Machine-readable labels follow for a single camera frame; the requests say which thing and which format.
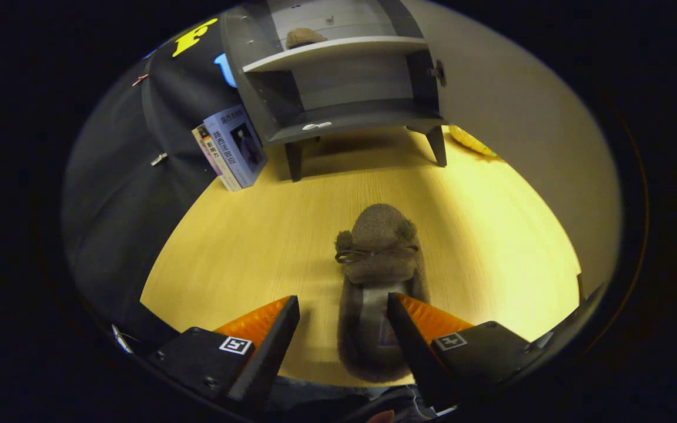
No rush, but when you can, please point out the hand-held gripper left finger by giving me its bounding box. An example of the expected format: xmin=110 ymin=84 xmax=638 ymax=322
xmin=148 ymin=295 xmax=301 ymax=406

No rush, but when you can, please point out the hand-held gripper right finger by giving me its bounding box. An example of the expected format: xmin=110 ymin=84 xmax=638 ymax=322
xmin=387 ymin=292 xmax=551 ymax=412

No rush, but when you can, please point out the brown shoe with red label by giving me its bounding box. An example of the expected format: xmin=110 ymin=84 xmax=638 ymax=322
xmin=334 ymin=203 xmax=430 ymax=382

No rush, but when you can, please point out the beige shoe cabinet door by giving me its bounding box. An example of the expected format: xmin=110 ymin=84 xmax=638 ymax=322
xmin=403 ymin=0 xmax=621 ymax=294

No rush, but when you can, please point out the blue grey book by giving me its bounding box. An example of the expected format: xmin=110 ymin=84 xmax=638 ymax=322
xmin=203 ymin=105 xmax=269 ymax=189

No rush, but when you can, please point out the beige book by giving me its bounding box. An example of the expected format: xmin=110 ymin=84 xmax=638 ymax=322
xmin=192 ymin=123 xmax=230 ymax=192

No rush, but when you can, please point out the black backdrop cloth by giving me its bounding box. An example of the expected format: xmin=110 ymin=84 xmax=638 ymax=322
xmin=61 ymin=18 xmax=239 ymax=353

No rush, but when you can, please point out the yellow plush toy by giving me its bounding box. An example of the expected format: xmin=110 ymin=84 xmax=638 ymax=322
xmin=448 ymin=125 xmax=498 ymax=158

